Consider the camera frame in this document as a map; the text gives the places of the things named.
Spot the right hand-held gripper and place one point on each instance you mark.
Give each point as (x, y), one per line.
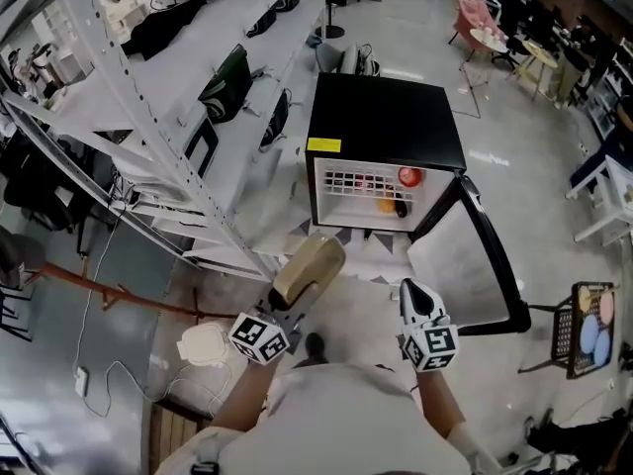
(430, 347)

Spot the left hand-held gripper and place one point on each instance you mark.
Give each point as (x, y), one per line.
(259, 338)

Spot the beige oval plastic bowl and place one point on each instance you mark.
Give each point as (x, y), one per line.
(309, 265)

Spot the black mini fridge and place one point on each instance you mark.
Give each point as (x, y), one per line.
(386, 117)

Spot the person's right forearm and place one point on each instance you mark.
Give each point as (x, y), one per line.
(440, 404)

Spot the person's left forearm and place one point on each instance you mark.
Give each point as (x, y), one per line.
(244, 396)

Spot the person's dark shoe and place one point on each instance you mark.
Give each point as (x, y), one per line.
(315, 345)

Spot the beige trash bin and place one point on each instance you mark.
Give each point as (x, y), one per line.
(204, 344)

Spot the dark eggplant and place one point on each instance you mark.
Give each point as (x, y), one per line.
(402, 207)

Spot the orange fruit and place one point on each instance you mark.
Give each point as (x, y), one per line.
(386, 206)

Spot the white triangle-patterned table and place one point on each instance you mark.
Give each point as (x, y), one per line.
(267, 201)

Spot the person's white shirt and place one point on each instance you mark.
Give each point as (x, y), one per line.
(336, 423)

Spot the red apple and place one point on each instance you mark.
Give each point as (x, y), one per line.
(409, 176)

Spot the dark soda bottle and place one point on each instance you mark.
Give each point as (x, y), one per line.
(353, 182)

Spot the pale yellow plate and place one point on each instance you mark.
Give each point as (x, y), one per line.
(584, 299)

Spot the brown wooden coat rack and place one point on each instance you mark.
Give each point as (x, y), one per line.
(123, 292)

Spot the blue plate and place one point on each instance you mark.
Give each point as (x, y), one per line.
(604, 349)
(588, 334)

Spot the wooden slatted pallet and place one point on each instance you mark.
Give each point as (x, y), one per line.
(173, 438)

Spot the pink plate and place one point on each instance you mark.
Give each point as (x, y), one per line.
(605, 306)

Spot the white rice cooker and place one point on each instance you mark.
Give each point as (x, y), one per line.
(200, 144)

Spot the white bench table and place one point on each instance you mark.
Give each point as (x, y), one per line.
(618, 201)

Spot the white power strip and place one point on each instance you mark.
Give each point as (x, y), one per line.
(82, 381)

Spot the dark green rice cooker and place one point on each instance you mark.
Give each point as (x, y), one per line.
(227, 84)

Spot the white metal shelving rack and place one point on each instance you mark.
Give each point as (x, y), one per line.
(148, 117)

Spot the white round side table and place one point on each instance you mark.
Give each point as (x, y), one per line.
(488, 40)

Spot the black office chair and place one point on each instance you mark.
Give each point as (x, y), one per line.
(17, 265)

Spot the black floor stand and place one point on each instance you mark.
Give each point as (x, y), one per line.
(330, 30)

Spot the yellow round table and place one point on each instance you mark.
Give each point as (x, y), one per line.
(540, 52)

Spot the pink chair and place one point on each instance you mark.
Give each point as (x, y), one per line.
(475, 18)

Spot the black cloth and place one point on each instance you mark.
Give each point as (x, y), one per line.
(163, 28)

